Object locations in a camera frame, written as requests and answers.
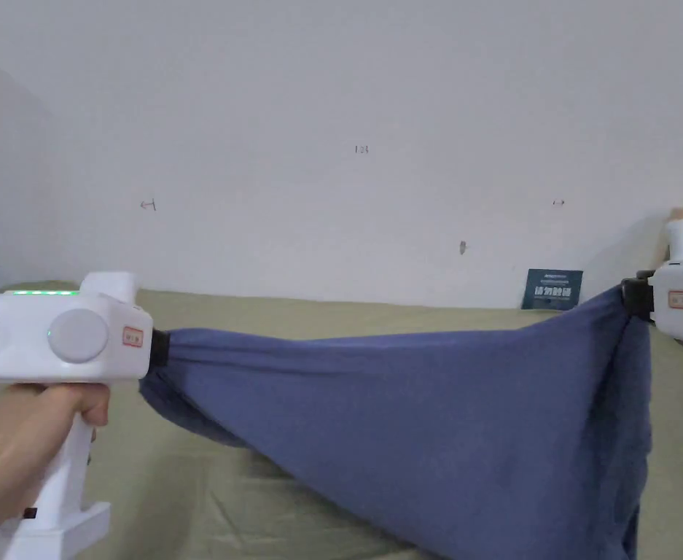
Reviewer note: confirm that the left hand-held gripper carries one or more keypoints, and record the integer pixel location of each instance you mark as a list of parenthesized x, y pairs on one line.
[(79, 335)]

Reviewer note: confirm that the dark blue shirt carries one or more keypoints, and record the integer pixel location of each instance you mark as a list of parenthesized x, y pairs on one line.
[(434, 408)]

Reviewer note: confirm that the person's left hand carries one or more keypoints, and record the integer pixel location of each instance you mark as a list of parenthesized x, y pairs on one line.
[(32, 417)]

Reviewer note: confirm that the dark card with white print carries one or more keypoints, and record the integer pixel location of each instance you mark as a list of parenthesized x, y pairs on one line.
[(552, 290)]

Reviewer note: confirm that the bed with pale green sheet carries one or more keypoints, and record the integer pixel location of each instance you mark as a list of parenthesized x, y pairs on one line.
[(201, 501)]

